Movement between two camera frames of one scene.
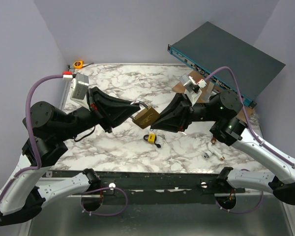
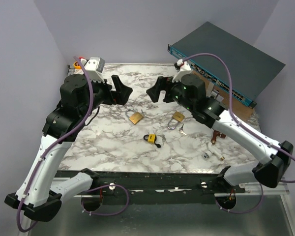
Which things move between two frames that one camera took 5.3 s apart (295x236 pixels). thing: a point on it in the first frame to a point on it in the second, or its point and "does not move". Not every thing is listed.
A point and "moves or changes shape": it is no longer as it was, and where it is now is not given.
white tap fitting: x=208 y=155 does not move
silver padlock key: x=179 y=132 does not move
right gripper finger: x=173 y=114 to x=154 y=92
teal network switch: x=209 y=47 does not move
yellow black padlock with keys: x=151 y=137 does not move
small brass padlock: x=145 y=118 moves or changes shape
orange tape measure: x=78 y=65 does not move
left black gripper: x=109 y=110 to x=123 y=92
